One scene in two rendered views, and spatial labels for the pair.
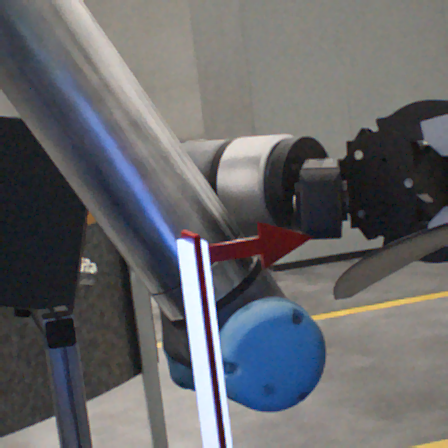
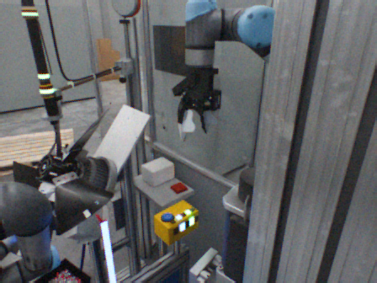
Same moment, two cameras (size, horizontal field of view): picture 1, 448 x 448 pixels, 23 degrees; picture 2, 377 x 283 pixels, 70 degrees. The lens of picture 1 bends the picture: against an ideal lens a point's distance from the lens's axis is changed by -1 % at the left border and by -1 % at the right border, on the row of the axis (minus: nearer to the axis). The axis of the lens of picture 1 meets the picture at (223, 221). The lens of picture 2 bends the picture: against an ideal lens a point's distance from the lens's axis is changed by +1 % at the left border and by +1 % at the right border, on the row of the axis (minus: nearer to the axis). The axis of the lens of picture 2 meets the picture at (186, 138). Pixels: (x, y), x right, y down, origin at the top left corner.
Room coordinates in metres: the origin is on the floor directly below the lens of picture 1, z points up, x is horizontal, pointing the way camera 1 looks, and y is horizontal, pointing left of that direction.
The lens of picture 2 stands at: (0.60, 0.76, 1.79)
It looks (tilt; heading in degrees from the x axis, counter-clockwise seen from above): 24 degrees down; 244
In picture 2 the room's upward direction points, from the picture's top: straight up
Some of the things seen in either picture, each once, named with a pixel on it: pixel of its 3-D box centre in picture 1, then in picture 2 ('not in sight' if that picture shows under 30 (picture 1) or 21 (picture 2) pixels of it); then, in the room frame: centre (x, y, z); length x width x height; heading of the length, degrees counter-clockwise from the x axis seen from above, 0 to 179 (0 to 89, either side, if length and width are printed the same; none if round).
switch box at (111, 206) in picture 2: not in sight; (122, 207); (0.37, -0.63, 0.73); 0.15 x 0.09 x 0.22; 16
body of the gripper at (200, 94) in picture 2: not in sight; (201, 88); (0.25, 0.13, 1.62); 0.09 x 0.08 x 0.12; 106
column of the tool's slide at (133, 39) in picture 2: not in sight; (139, 159); (0.18, -0.88, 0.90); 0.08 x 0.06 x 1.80; 141
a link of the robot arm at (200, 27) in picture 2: not in sight; (202, 24); (0.25, 0.12, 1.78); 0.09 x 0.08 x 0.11; 157
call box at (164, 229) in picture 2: not in sight; (176, 222); (0.25, -0.05, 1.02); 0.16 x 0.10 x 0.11; 16
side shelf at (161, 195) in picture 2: not in sight; (160, 186); (0.14, -0.58, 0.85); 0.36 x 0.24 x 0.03; 106
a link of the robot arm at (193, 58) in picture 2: not in sight; (200, 57); (0.25, 0.12, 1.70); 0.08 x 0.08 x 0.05
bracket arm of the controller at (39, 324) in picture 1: (44, 311); not in sight; (1.15, 0.20, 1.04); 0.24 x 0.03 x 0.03; 16
